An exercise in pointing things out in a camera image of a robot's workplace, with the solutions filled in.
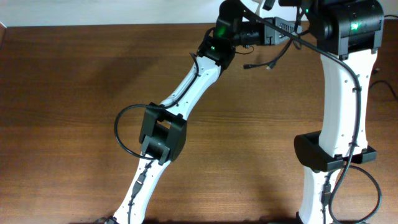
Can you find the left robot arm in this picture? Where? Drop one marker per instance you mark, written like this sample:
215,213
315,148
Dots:
164,127

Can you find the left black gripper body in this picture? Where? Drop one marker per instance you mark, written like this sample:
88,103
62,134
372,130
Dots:
257,35

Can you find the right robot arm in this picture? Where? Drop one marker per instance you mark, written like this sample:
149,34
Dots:
349,34

